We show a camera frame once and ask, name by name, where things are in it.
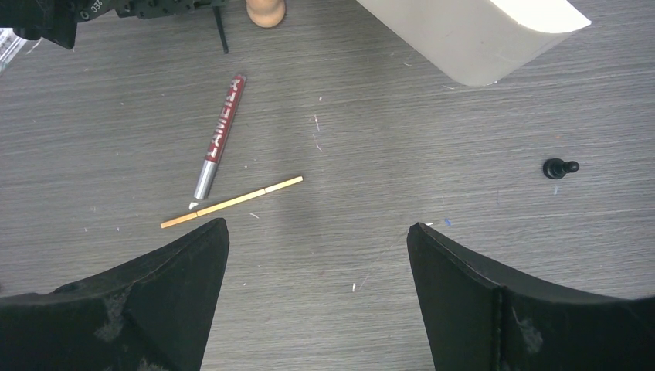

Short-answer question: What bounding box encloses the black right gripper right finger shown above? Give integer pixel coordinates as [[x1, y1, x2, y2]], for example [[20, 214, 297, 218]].
[[407, 223, 654, 370]]

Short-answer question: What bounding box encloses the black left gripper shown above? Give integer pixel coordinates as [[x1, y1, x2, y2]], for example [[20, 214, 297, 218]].
[[1, 0, 226, 49]]

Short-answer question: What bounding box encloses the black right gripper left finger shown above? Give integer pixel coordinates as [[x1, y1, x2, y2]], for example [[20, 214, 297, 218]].
[[1, 218, 229, 370]]

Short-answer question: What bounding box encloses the thin black eyeliner pencil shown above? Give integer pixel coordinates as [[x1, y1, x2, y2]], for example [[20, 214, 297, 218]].
[[212, 6, 229, 54]]

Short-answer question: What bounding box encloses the thin tan wooden pencil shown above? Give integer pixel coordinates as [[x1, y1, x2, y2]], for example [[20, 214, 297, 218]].
[[160, 175, 304, 229]]

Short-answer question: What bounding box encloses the clear false lashes pack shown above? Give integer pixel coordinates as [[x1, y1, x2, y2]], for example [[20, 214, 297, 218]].
[[1, 28, 26, 73]]

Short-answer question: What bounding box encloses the small black knob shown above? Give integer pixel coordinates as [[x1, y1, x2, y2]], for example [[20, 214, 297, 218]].
[[542, 158, 580, 180]]

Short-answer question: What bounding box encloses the red silver lip pen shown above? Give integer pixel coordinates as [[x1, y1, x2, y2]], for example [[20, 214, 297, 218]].
[[193, 74, 246, 200]]

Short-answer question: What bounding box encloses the wooden knob figure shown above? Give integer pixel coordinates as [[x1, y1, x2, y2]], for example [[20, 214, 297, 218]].
[[246, 0, 286, 28]]

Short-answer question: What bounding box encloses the white drawer organizer box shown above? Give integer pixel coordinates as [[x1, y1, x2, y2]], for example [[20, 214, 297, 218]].
[[361, 0, 592, 87]]

